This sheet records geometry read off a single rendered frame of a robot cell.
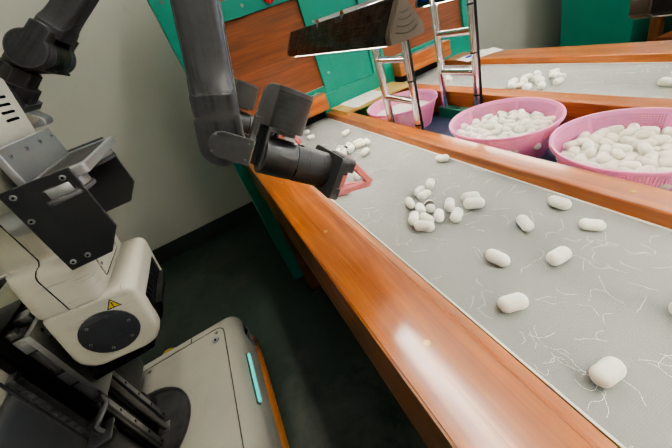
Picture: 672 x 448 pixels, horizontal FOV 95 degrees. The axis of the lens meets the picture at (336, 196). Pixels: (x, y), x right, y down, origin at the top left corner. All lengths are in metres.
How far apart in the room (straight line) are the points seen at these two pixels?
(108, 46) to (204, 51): 1.84
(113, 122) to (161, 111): 0.27
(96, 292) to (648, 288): 0.86
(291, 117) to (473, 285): 0.35
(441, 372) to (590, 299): 0.21
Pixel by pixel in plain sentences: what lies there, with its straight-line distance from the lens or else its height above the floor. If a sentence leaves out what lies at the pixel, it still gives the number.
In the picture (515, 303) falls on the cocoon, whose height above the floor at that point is 0.76.
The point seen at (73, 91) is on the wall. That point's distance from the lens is 2.31.
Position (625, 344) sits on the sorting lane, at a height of 0.74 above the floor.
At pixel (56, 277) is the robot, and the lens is 0.76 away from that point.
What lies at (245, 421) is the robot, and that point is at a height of 0.28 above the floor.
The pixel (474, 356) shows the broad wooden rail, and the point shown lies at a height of 0.76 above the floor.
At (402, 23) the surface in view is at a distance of 0.64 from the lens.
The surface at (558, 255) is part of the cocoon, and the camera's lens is 0.52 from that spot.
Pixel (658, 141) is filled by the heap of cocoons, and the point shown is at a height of 0.74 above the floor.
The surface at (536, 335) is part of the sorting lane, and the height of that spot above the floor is 0.74.
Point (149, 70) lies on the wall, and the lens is 2.25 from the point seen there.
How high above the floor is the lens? 1.12
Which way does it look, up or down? 29 degrees down
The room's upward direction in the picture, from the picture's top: 20 degrees counter-clockwise
